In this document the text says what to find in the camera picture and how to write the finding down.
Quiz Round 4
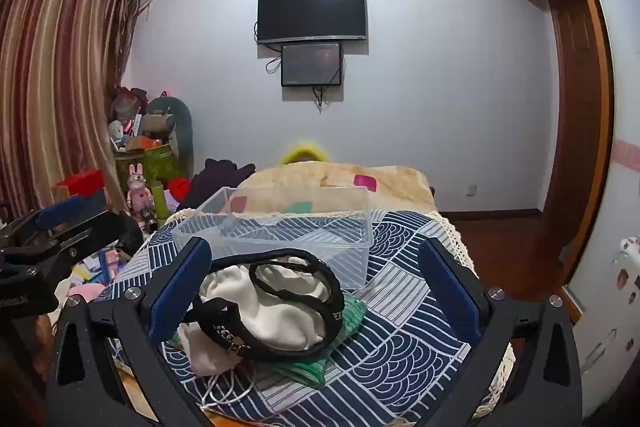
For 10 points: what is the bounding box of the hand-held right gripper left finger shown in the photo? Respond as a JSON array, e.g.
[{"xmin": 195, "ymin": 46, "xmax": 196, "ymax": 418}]
[{"xmin": 45, "ymin": 237, "xmax": 213, "ymax": 427}]

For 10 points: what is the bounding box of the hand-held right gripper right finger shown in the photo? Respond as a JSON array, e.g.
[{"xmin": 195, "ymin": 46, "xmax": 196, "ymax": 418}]
[{"xmin": 417, "ymin": 237, "xmax": 583, "ymax": 427}]

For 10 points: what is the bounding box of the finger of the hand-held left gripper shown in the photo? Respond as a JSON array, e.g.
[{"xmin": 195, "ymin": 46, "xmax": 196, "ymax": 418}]
[
  {"xmin": 0, "ymin": 210, "xmax": 146, "ymax": 280},
  {"xmin": 0, "ymin": 190, "xmax": 111, "ymax": 249}
]

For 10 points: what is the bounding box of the white cloth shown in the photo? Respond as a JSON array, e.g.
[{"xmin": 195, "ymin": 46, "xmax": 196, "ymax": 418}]
[{"xmin": 187, "ymin": 263, "xmax": 326, "ymax": 378}]

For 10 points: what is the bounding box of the green knitted cloth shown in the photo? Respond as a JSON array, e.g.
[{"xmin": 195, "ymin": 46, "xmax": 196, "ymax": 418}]
[{"xmin": 170, "ymin": 292, "xmax": 372, "ymax": 391}]

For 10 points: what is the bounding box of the clear plastic storage box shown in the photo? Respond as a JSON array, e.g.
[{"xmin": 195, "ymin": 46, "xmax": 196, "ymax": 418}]
[{"xmin": 171, "ymin": 186, "xmax": 376, "ymax": 293}]

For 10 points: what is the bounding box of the red box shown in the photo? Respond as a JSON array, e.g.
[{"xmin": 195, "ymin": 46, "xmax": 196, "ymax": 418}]
[{"xmin": 52, "ymin": 169, "xmax": 106, "ymax": 198}]

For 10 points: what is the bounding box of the grey-blue box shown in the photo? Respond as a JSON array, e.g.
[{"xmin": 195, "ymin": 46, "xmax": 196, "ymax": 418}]
[{"xmin": 75, "ymin": 188, "xmax": 109, "ymax": 208}]

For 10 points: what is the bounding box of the pile of colourful papers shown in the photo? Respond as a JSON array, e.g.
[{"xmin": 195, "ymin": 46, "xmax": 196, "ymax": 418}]
[{"xmin": 67, "ymin": 244, "xmax": 132, "ymax": 308}]

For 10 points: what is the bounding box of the pink rabbit toy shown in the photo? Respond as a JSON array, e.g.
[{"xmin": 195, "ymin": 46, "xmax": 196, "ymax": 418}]
[{"xmin": 127, "ymin": 163, "xmax": 154, "ymax": 214}]

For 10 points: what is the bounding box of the green cylindrical bottle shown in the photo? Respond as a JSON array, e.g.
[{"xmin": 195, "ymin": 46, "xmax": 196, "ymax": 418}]
[{"xmin": 152, "ymin": 184, "xmax": 171, "ymax": 221}]

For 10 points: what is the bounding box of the green cardboard box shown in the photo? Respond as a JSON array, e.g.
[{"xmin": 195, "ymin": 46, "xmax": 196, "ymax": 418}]
[{"xmin": 115, "ymin": 144, "xmax": 177, "ymax": 198}]

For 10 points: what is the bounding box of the blue wave-patterned tablecloth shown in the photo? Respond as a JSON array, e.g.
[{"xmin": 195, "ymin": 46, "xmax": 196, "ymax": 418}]
[{"xmin": 95, "ymin": 207, "xmax": 516, "ymax": 427}]

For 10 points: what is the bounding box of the red cloth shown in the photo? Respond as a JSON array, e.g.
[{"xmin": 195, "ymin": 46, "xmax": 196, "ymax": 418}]
[{"xmin": 167, "ymin": 177, "xmax": 194, "ymax": 204}]

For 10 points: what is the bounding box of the pile of toys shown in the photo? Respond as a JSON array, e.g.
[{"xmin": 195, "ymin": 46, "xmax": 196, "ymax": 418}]
[{"xmin": 107, "ymin": 84, "xmax": 152, "ymax": 154}]

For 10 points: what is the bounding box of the dark purple cloth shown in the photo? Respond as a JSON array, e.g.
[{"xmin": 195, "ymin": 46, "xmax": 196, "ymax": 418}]
[{"xmin": 177, "ymin": 158, "xmax": 257, "ymax": 210}]

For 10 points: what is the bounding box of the grey plush toy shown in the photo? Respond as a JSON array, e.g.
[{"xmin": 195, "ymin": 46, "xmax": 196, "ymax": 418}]
[{"xmin": 147, "ymin": 95, "xmax": 194, "ymax": 178}]

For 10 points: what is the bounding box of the striped brown curtain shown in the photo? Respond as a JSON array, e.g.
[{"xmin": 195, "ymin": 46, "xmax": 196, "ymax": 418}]
[{"xmin": 0, "ymin": 0, "xmax": 152, "ymax": 214}]

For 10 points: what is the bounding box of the beige fleece blanket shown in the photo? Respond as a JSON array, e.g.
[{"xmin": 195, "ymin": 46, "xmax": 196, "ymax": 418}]
[{"xmin": 234, "ymin": 160, "xmax": 437, "ymax": 216}]

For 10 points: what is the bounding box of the white wardrobe door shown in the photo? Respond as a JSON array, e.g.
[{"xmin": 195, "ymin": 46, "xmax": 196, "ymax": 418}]
[{"xmin": 564, "ymin": 0, "xmax": 640, "ymax": 420}]

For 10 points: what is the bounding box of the brown wooden wardrobe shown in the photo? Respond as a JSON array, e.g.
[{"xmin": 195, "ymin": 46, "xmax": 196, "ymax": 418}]
[{"xmin": 475, "ymin": 0, "xmax": 617, "ymax": 295}]

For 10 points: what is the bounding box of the white cord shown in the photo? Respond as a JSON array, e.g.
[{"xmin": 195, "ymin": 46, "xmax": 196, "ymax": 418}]
[{"xmin": 200, "ymin": 368, "xmax": 257, "ymax": 411}]

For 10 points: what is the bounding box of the black hanging cable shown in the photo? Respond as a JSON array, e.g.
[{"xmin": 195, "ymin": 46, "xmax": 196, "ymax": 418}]
[{"xmin": 312, "ymin": 84, "xmax": 335, "ymax": 114}]

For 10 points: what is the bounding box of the small wall-mounted monitor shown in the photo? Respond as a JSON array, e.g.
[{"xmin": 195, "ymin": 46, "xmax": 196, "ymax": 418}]
[{"xmin": 280, "ymin": 42, "xmax": 345, "ymax": 88}]

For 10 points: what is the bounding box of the wall-mounted black television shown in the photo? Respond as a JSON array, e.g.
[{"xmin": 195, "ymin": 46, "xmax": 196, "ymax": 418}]
[{"xmin": 257, "ymin": 0, "xmax": 369, "ymax": 45}]

